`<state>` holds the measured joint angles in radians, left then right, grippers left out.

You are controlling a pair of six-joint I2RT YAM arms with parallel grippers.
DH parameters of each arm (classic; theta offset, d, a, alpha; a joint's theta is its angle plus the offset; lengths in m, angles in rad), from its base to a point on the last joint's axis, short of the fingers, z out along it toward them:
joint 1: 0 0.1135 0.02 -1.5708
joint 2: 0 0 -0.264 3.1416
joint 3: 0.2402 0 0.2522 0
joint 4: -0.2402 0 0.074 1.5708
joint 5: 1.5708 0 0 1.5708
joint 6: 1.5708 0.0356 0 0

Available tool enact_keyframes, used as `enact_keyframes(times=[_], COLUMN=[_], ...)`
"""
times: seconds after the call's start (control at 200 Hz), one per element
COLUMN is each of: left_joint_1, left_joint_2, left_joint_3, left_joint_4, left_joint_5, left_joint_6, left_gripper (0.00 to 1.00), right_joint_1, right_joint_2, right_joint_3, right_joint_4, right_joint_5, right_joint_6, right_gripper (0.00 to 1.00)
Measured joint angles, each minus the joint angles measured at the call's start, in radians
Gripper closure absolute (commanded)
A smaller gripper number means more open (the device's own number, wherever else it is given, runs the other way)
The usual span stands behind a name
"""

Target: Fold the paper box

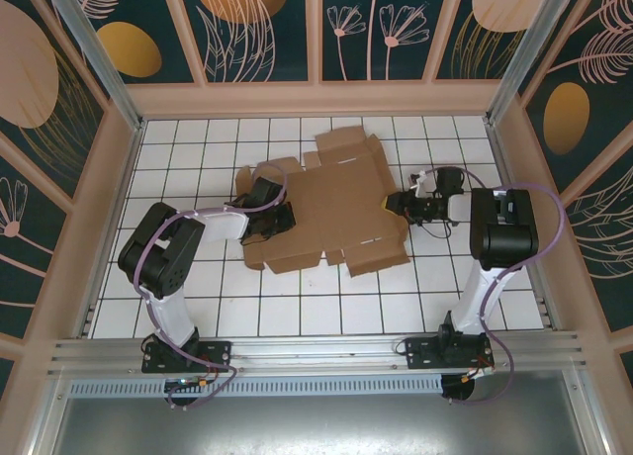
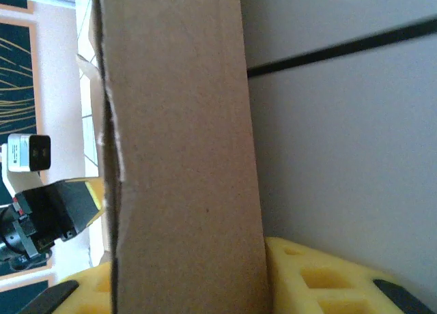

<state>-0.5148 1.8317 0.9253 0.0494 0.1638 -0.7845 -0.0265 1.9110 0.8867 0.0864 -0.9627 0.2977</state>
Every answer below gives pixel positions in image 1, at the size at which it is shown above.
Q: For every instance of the grey metal sheet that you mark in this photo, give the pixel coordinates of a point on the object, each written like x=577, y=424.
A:
x=316, y=425

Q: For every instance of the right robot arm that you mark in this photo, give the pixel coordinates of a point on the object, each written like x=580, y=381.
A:
x=504, y=227

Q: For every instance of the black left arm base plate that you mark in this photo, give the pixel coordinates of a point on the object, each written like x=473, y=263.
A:
x=217, y=356

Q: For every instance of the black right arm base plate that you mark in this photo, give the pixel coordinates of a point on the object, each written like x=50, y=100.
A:
x=420, y=356

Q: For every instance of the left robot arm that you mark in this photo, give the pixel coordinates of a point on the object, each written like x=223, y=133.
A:
x=170, y=316

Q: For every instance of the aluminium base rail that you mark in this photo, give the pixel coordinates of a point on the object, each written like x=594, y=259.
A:
x=316, y=353

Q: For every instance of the aluminium side rail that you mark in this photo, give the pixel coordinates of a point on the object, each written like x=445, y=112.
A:
x=113, y=227
x=544, y=301

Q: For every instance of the brown cardboard box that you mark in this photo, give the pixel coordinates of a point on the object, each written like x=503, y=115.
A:
x=341, y=203

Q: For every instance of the aluminium corner post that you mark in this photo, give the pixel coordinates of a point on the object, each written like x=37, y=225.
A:
x=524, y=54
x=99, y=64

